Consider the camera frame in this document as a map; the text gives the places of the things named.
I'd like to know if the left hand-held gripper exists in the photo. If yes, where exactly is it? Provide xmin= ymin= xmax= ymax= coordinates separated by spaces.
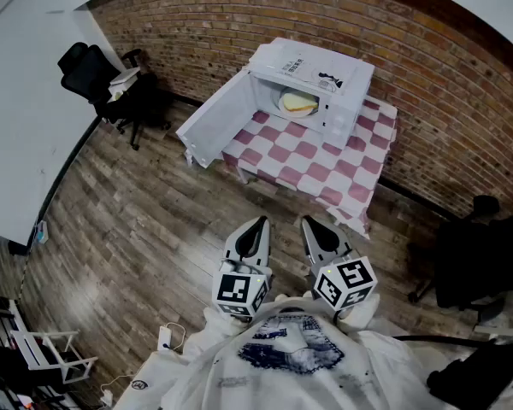
xmin=210 ymin=215 xmax=272 ymax=320

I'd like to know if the person's left forearm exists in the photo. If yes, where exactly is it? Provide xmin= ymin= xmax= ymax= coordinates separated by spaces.
xmin=202 ymin=305 xmax=262 ymax=339

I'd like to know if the black shelf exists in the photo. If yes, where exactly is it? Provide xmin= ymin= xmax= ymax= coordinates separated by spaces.
xmin=0 ymin=291 xmax=69 ymax=410

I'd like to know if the white round plate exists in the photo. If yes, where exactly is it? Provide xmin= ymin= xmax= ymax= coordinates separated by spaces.
xmin=269 ymin=86 xmax=322 ymax=120

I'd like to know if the sandwich food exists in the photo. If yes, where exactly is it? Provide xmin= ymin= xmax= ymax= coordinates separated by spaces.
xmin=280 ymin=91 xmax=320 ymax=113

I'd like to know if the white microwave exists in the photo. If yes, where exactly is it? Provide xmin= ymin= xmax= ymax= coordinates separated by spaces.
xmin=175 ymin=36 xmax=376 ymax=171

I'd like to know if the person's right forearm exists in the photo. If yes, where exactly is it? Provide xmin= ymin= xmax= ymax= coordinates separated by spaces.
xmin=335 ymin=292 xmax=382 ymax=337

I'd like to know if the white power strip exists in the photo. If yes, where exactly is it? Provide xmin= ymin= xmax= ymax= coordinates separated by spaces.
xmin=156 ymin=322 xmax=173 ymax=352

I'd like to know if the white metal rack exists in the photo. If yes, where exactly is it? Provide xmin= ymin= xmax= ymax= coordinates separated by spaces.
xmin=9 ymin=328 xmax=100 ymax=385

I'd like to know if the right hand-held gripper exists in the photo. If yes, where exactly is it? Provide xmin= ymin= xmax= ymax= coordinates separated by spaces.
xmin=299 ymin=215 xmax=378 ymax=312

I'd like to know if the red white checkered tablecloth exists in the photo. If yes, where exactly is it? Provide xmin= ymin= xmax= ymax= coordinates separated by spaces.
xmin=221 ymin=96 xmax=399 ymax=240

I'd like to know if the black bag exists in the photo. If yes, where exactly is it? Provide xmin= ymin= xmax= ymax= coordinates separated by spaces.
xmin=426 ymin=341 xmax=513 ymax=406

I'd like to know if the person's white printed shirt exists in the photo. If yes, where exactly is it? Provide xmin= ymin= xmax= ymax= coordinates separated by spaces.
xmin=113 ymin=293 xmax=458 ymax=410

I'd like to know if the black office chair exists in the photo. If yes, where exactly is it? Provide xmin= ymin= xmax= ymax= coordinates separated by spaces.
xmin=407 ymin=194 xmax=513 ymax=312
xmin=56 ymin=41 xmax=173 ymax=152

